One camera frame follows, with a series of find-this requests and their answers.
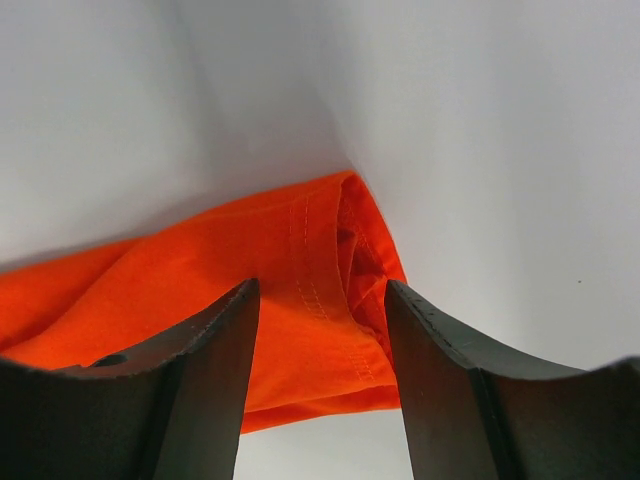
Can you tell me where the orange t shirt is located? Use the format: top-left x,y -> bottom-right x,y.
1,171 -> 404,433

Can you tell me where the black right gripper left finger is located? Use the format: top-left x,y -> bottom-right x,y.
1,279 -> 260,479

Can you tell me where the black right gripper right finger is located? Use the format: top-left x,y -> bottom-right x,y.
385,281 -> 639,479

